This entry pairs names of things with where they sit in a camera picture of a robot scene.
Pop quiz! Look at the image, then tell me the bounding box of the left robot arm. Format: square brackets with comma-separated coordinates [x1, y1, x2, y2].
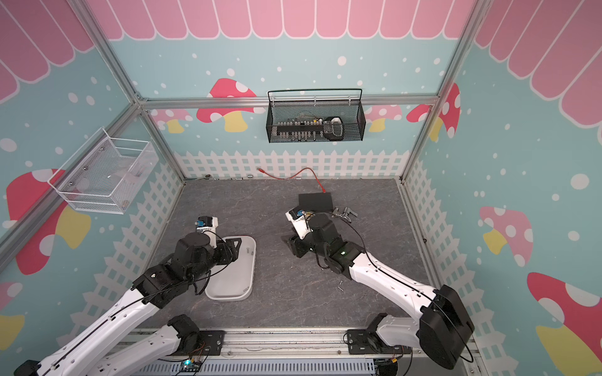
[14, 230, 242, 375]

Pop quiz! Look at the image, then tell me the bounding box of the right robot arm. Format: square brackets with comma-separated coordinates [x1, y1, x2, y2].
[283, 234, 474, 370]

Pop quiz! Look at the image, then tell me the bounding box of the white plastic storage box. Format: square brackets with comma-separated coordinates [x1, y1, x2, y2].
[205, 236, 256, 302]

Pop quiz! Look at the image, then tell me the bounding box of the black flat square box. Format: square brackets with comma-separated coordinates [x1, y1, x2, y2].
[298, 193, 334, 212]

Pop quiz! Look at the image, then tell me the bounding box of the black terminal strip in basket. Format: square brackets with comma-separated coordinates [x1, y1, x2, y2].
[268, 120, 328, 143]

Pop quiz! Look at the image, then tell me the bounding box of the small circuit board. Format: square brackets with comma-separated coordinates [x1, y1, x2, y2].
[180, 360, 202, 375]

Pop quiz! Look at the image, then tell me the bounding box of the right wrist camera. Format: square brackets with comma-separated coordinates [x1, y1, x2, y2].
[285, 206, 311, 240]

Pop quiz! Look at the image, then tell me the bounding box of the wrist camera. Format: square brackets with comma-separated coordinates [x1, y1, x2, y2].
[285, 206, 311, 240]
[196, 216, 218, 248]

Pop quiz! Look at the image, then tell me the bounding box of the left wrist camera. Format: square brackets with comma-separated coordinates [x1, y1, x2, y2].
[196, 216, 218, 248]

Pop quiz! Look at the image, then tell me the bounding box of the red cable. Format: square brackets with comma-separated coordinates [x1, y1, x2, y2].
[257, 166, 328, 194]

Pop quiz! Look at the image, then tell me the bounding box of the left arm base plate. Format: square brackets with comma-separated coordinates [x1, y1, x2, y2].
[187, 331, 226, 357]

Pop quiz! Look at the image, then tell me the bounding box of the aluminium front rail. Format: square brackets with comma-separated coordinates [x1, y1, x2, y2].
[121, 326, 481, 360]

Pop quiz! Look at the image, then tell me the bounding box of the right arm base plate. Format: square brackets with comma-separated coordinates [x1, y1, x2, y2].
[343, 329, 411, 357]

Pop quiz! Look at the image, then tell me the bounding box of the black wire mesh basket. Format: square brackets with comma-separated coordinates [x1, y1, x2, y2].
[266, 89, 366, 144]

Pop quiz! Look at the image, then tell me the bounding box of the white wire mesh basket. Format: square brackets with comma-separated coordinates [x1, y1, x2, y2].
[47, 128, 159, 215]

